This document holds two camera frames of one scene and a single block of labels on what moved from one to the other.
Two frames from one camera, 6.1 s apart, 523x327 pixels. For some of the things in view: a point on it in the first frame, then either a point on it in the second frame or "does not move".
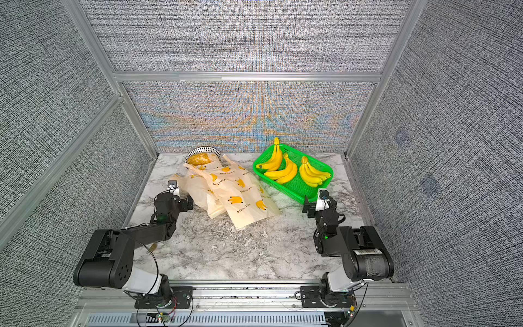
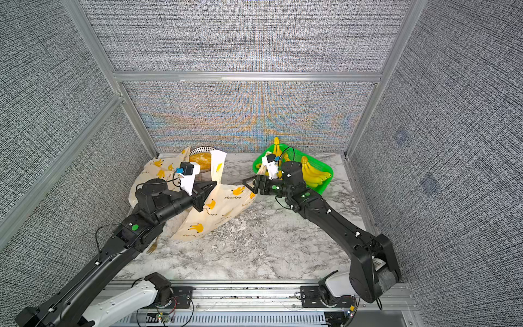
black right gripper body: x=312 y=213 → x=272 y=188
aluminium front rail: x=242 y=306 does not move
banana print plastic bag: x=242 y=193 → x=227 y=201
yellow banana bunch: x=310 y=176 does not move
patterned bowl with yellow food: x=199 y=156 does not move
